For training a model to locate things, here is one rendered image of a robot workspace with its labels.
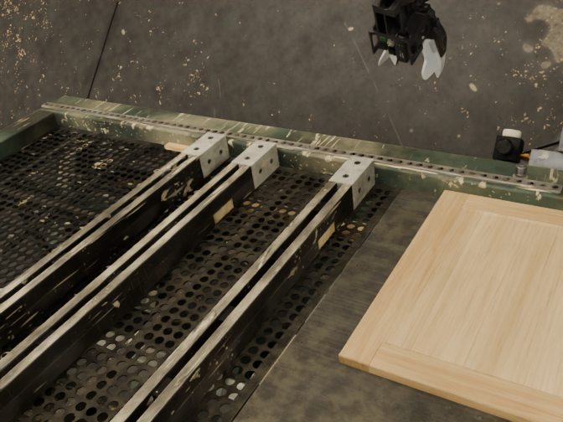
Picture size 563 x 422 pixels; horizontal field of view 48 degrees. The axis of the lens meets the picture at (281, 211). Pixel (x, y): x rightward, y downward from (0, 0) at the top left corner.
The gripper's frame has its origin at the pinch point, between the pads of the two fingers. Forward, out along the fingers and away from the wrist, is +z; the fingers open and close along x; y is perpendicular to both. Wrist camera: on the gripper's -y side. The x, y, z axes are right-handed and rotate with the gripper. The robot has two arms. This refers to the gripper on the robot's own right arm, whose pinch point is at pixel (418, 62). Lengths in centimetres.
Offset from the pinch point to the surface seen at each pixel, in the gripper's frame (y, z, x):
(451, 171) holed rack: -6.7, 45.4, 1.1
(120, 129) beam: 15, 55, -100
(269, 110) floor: -46, 125, -107
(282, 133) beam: -3, 52, -48
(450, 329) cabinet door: 33.1, 25.6, 21.0
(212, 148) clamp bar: 12, 45, -59
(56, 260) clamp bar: 60, 20, -56
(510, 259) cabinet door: 12.0, 36.0, 23.1
